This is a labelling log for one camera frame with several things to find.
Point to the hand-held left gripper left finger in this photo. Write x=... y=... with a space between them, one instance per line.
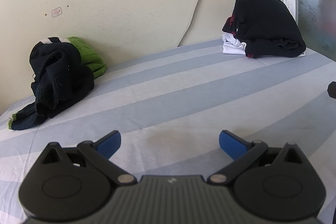
x=110 y=144

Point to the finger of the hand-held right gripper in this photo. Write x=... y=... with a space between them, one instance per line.
x=332 y=90

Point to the white framed window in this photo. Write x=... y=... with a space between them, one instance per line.
x=312 y=3

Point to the white folded garment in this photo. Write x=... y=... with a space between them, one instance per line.
x=232 y=46

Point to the green knit garment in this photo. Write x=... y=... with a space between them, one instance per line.
x=90 y=56

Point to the black sweater with green cuffs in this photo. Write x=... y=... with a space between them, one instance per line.
x=57 y=77

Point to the grey striped bed sheet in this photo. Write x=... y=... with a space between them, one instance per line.
x=183 y=92

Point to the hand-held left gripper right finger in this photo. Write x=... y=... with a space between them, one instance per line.
x=231 y=144

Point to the small white wall sticker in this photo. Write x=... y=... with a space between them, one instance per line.
x=56 y=12

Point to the black garment with red print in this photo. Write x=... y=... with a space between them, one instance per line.
x=265 y=22

